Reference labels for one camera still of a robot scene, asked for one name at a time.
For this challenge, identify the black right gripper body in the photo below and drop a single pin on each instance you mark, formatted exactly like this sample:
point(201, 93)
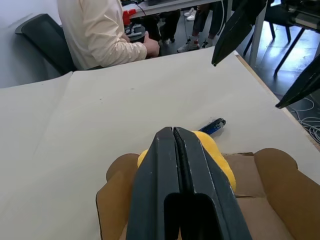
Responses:
point(305, 10)

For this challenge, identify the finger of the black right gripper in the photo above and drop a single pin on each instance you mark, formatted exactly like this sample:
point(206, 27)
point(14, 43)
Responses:
point(237, 27)
point(307, 85)

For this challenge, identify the brown cardboard box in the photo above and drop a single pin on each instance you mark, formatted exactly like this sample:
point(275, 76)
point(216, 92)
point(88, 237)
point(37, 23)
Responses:
point(287, 195)

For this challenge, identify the blue utility knife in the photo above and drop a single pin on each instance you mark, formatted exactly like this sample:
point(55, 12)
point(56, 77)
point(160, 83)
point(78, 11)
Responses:
point(215, 126)

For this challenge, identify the black round device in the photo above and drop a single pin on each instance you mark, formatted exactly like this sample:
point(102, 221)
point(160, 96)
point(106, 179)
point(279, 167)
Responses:
point(135, 33)

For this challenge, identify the yellow plush toy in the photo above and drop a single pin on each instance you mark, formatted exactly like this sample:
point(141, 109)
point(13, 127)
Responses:
point(217, 160)

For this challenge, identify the red plastic object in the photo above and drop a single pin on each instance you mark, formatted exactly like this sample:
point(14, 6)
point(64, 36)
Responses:
point(130, 15)

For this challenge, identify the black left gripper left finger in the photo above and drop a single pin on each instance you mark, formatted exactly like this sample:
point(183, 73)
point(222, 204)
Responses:
point(150, 187)

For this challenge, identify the person in black clothes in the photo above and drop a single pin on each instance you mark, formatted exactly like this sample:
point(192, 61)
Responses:
point(170, 25)

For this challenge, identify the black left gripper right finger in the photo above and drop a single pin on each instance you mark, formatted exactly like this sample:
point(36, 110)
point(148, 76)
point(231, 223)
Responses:
point(205, 180)

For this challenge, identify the seated person dark trousers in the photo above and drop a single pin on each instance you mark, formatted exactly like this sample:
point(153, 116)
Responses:
point(198, 22)

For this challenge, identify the black chair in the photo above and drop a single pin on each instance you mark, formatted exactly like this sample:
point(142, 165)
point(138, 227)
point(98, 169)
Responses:
point(272, 16)

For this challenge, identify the dark grey office chair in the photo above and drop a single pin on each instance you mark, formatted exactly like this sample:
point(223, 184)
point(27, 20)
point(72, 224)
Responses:
point(45, 37)

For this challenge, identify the person in cream shirt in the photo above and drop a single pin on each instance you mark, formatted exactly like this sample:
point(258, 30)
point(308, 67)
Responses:
point(87, 30)

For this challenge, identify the white sneakers pair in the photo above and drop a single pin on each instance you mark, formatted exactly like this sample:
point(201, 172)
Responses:
point(190, 13)

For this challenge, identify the bystander bare hand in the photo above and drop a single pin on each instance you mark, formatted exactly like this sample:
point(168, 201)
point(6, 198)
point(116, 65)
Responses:
point(151, 47)

